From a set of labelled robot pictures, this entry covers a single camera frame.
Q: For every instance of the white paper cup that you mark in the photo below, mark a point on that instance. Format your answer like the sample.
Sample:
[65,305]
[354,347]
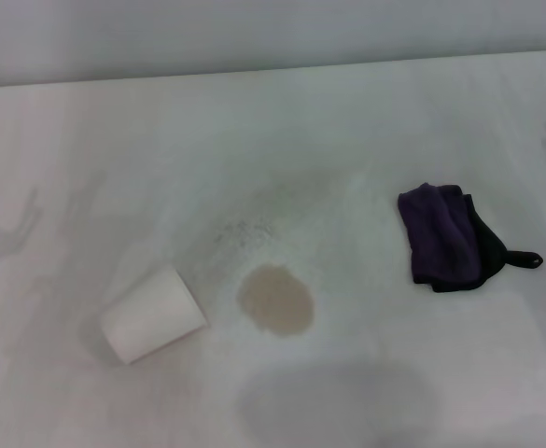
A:
[151,315]

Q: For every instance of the purple and black rag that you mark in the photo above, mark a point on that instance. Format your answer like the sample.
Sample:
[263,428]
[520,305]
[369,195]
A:
[440,233]

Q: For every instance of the brown water stain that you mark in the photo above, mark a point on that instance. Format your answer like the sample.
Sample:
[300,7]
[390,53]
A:
[275,301]

